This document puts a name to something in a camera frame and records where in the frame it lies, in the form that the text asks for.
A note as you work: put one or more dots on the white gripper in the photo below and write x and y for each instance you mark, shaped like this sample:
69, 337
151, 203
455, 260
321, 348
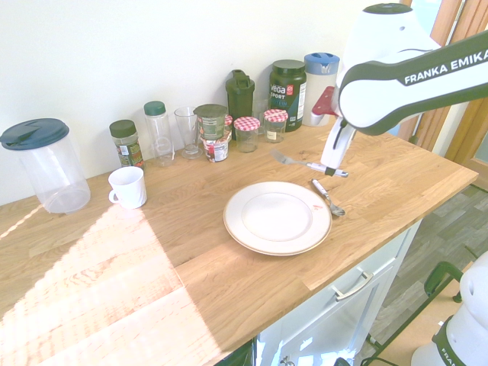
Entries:
337, 145

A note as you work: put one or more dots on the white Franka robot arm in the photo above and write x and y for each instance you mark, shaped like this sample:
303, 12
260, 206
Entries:
381, 38

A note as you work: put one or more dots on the white plate with gold rim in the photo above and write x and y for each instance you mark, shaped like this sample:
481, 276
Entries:
276, 217

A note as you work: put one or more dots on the glass jar red checkered lid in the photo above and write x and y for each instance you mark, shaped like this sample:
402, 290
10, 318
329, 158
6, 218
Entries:
246, 133
274, 127
228, 124

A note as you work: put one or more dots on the black protein powder tub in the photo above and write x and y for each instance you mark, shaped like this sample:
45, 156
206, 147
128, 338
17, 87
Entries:
286, 99

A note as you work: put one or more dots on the translucent pitcher with blue lid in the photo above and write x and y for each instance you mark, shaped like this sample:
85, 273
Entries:
318, 76

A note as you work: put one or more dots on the dark shaker bottle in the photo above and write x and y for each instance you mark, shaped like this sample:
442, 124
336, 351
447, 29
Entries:
239, 99

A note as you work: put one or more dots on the red white yogurt cup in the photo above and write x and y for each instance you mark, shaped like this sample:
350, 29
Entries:
216, 150

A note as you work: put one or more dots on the green yogurt cup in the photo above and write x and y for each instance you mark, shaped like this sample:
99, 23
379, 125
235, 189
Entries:
210, 122

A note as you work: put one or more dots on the tall clear footed glass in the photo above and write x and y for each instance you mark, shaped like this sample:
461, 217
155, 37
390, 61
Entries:
188, 129

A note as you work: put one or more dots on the clear bottle with green cap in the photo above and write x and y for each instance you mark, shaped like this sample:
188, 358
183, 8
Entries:
159, 133

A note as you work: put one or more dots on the metal cabinet knob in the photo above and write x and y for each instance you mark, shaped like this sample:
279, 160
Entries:
286, 361

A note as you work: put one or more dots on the white mug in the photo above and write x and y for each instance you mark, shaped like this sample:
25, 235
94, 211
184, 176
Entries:
129, 188

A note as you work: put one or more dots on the spice jar with dark lid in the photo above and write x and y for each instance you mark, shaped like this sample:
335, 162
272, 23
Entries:
126, 146

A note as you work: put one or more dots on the clear container dark blue lid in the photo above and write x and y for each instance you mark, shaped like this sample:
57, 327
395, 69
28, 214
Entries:
49, 167

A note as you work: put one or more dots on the wooden door frame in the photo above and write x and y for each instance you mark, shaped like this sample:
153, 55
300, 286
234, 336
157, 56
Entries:
461, 15

